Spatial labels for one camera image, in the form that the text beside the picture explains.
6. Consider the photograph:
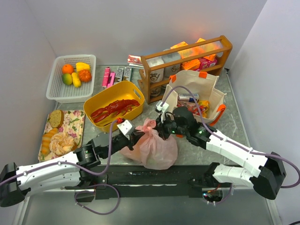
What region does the floral serving tray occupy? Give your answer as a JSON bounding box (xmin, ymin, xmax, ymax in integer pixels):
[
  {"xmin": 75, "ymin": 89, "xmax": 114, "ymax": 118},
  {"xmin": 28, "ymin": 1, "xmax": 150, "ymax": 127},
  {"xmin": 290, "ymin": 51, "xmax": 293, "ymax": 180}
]
[{"xmin": 37, "ymin": 110, "xmax": 85, "ymax": 162}]

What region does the toy sugar donut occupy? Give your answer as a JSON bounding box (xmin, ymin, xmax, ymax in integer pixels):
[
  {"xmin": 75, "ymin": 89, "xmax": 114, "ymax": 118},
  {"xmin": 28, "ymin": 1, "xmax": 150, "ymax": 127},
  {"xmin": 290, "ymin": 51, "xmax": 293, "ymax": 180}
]
[{"xmin": 49, "ymin": 133, "xmax": 77, "ymax": 156}]

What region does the yellow plastic tub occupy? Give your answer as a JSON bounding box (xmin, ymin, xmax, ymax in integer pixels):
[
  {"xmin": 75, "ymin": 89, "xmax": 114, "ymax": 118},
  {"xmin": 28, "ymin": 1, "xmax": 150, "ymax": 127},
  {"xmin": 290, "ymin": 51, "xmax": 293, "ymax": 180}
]
[{"xmin": 83, "ymin": 81, "xmax": 145, "ymax": 133}]

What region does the orange yellow snack bag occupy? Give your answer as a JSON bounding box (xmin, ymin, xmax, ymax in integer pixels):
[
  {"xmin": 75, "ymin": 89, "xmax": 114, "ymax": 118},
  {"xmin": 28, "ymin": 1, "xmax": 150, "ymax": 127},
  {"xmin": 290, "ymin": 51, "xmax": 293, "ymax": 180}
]
[{"xmin": 198, "ymin": 100, "xmax": 210, "ymax": 118}]

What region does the red silver foil packet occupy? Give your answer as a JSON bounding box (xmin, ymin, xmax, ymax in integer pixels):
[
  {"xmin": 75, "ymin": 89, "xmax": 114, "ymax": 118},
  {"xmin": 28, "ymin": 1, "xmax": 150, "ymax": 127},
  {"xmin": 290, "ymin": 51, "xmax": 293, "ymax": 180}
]
[{"xmin": 127, "ymin": 55, "xmax": 144, "ymax": 69}]

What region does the pink candy box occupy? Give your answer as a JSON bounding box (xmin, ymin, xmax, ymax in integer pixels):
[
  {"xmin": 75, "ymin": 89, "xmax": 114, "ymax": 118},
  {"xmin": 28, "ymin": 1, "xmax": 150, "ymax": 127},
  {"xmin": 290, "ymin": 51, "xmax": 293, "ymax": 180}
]
[{"xmin": 102, "ymin": 67, "xmax": 116, "ymax": 89}]

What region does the toy croissant bread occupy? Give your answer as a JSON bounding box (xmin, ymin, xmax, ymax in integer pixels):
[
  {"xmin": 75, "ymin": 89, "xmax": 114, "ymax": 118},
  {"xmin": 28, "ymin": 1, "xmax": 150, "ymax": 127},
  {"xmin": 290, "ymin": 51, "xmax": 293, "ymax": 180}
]
[{"xmin": 41, "ymin": 128, "xmax": 59, "ymax": 156}]

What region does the floral canvas tote bag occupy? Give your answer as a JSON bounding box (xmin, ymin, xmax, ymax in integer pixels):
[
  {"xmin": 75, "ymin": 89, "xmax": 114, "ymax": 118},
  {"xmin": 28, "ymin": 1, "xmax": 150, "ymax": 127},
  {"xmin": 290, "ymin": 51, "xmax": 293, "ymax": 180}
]
[{"xmin": 162, "ymin": 70, "xmax": 226, "ymax": 126}]

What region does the silver blue drink can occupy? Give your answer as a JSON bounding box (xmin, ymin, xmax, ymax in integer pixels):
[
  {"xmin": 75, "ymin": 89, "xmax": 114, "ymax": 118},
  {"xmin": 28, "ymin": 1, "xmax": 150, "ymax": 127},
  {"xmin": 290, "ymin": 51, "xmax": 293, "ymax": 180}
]
[{"xmin": 178, "ymin": 94, "xmax": 199, "ymax": 102}]

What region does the yellow toy pepper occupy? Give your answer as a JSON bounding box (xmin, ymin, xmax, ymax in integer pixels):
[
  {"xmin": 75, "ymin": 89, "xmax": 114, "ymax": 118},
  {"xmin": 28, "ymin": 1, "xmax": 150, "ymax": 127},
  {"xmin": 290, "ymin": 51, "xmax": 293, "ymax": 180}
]
[{"xmin": 76, "ymin": 62, "xmax": 90, "ymax": 72}]

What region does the white plastic fruit basket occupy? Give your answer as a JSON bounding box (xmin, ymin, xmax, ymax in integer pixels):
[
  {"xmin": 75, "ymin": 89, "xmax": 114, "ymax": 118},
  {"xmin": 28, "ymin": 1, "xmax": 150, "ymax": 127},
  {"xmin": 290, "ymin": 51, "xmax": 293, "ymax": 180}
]
[{"xmin": 46, "ymin": 54, "xmax": 96, "ymax": 104}]

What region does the yellow toy banana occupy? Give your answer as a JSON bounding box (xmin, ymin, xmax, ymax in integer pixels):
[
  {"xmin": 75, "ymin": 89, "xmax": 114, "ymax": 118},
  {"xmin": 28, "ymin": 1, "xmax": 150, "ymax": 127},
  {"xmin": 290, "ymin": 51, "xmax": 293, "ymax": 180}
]
[{"xmin": 71, "ymin": 72, "xmax": 81, "ymax": 88}]

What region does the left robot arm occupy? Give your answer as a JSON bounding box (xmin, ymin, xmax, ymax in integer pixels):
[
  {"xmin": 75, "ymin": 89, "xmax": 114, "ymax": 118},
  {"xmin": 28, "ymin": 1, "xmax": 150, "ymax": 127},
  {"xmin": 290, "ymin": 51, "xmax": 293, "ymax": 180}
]
[{"xmin": 0, "ymin": 130, "xmax": 144, "ymax": 207}]

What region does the silver chocolate bar box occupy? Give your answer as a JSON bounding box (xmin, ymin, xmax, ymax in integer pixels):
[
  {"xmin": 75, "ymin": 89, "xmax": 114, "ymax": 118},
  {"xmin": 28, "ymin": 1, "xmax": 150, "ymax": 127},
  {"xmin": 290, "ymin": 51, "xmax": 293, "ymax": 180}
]
[{"xmin": 114, "ymin": 67, "xmax": 132, "ymax": 83}]

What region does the wooden shelf rack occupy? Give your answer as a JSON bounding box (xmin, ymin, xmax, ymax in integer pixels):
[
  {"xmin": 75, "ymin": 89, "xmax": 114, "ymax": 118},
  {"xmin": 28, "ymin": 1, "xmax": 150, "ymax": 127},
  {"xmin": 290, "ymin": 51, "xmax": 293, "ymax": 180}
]
[{"xmin": 138, "ymin": 35, "xmax": 233, "ymax": 104}]

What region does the pink box on shelf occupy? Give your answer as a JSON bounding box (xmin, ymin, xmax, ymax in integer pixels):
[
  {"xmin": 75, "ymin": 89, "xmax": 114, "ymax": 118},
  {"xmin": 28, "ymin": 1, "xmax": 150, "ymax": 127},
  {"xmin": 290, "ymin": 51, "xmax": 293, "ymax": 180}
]
[{"xmin": 199, "ymin": 58, "xmax": 217, "ymax": 70}]

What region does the orange toy tangerine top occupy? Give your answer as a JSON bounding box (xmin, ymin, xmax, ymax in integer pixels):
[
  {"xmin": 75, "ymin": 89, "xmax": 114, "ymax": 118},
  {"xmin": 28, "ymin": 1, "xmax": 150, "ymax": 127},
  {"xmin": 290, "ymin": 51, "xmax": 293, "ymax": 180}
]
[{"xmin": 62, "ymin": 64, "xmax": 75, "ymax": 74}]

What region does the orange box on shelf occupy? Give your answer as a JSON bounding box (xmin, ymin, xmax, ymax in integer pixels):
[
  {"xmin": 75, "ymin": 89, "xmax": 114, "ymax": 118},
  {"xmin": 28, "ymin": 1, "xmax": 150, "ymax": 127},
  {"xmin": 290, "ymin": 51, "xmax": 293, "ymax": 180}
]
[{"xmin": 181, "ymin": 59, "xmax": 201, "ymax": 70}]

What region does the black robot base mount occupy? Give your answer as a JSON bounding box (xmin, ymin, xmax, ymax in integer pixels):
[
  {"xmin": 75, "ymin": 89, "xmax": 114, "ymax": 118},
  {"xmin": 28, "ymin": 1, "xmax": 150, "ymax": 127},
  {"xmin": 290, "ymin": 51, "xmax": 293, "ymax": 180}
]
[{"xmin": 65, "ymin": 164, "xmax": 233, "ymax": 204}]

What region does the toy bread slice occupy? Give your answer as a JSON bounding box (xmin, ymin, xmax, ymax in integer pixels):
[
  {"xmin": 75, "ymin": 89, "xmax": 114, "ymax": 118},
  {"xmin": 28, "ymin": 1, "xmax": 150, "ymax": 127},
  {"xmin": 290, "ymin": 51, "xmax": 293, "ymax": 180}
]
[{"xmin": 49, "ymin": 110, "xmax": 64, "ymax": 128}]

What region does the white cup on shelf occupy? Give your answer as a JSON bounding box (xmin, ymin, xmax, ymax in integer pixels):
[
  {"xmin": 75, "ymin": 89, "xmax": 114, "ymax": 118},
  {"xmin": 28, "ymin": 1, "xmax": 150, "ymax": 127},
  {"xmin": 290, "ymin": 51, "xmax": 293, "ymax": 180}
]
[{"xmin": 150, "ymin": 68, "xmax": 164, "ymax": 83}]

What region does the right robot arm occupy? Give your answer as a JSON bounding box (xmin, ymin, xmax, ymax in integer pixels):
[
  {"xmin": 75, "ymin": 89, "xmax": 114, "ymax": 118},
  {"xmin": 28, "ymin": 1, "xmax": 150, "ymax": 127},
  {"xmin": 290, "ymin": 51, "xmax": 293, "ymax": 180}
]
[{"xmin": 155, "ymin": 104, "xmax": 286, "ymax": 200}]

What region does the pink plastic grocery bag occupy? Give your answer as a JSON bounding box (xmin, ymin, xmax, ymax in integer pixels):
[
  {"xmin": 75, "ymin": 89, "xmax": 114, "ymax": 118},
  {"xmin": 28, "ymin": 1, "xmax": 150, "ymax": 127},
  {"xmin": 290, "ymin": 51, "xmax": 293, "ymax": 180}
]
[{"xmin": 120, "ymin": 119, "xmax": 178, "ymax": 170}]

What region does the red toy lobster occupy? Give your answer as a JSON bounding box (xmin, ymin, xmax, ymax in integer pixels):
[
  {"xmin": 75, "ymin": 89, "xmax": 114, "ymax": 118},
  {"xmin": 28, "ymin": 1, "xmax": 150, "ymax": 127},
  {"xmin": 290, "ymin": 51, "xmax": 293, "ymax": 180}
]
[{"xmin": 91, "ymin": 99, "xmax": 140, "ymax": 123}]

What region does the red snack bag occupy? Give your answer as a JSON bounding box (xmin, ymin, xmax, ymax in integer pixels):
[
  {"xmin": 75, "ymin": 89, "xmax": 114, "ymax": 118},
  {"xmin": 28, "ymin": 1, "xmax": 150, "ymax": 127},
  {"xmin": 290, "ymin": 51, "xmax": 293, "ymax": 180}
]
[{"xmin": 177, "ymin": 101, "xmax": 200, "ymax": 115}]

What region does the toy mango green yellow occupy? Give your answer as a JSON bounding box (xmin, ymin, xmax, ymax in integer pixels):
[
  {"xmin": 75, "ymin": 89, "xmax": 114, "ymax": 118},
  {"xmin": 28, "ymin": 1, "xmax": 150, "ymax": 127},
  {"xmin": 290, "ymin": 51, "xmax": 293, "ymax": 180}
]
[{"xmin": 62, "ymin": 73, "xmax": 73, "ymax": 85}]

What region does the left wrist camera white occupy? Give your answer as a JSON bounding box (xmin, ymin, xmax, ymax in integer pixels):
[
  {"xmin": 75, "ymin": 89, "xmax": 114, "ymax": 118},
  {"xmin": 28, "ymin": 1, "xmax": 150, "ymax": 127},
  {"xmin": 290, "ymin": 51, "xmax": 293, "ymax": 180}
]
[{"xmin": 117, "ymin": 118, "xmax": 135, "ymax": 140}]

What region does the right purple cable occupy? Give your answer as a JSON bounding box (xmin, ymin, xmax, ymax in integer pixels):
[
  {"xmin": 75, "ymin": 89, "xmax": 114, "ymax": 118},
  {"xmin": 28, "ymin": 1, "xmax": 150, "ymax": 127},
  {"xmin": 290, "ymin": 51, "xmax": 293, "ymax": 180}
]
[{"xmin": 160, "ymin": 85, "xmax": 300, "ymax": 204}]

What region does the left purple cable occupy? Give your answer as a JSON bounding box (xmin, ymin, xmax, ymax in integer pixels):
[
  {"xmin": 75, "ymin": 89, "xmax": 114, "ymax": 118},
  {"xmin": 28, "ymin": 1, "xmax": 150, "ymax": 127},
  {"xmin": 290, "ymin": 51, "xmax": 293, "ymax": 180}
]
[{"xmin": 0, "ymin": 119, "xmax": 120, "ymax": 214}]

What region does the purple cable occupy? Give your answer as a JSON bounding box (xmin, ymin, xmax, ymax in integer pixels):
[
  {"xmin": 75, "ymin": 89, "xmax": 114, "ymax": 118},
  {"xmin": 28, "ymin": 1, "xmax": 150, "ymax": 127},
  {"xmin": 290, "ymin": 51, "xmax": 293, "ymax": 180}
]
[
  {"xmin": 0, "ymin": 119, "xmax": 120, "ymax": 214},
  {"xmin": 160, "ymin": 85, "xmax": 300, "ymax": 204}
]

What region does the small orange toy pumpkin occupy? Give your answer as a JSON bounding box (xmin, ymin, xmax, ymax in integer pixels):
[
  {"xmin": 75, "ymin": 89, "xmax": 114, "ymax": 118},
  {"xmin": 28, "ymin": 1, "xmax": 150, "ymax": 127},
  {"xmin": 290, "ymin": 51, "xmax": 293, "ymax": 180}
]
[{"xmin": 78, "ymin": 69, "xmax": 92, "ymax": 83}]

